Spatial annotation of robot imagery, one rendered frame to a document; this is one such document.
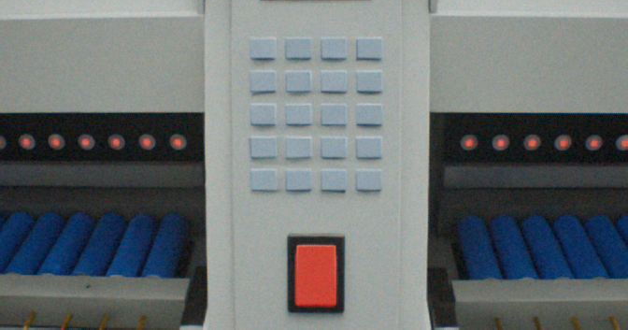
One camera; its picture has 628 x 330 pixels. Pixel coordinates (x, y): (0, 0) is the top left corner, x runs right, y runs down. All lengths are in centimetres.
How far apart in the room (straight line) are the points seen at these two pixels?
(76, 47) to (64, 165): 18
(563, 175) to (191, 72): 27
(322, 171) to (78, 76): 12
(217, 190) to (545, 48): 15
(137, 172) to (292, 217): 20
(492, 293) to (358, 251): 11
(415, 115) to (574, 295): 15
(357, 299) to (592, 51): 15
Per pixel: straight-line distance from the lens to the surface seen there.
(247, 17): 30
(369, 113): 30
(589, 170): 49
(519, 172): 48
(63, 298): 40
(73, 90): 33
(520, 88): 32
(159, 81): 32
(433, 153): 51
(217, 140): 31
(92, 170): 49
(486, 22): 31
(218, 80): 30
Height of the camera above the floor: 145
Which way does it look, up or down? 5 degrees down
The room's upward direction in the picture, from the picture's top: straight up
